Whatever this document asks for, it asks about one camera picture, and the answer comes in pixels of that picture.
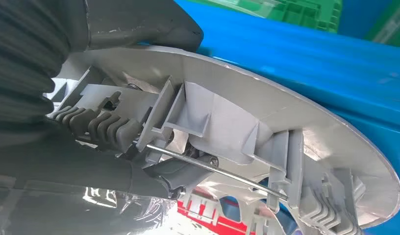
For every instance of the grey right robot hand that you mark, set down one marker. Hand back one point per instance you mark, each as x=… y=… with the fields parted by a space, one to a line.
x=57 y=181

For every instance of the blue metal shelf rack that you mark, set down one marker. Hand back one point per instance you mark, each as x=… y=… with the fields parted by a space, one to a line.
x=317 y=65

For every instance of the green plastic crate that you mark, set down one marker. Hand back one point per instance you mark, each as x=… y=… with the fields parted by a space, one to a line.
x=297 y=13

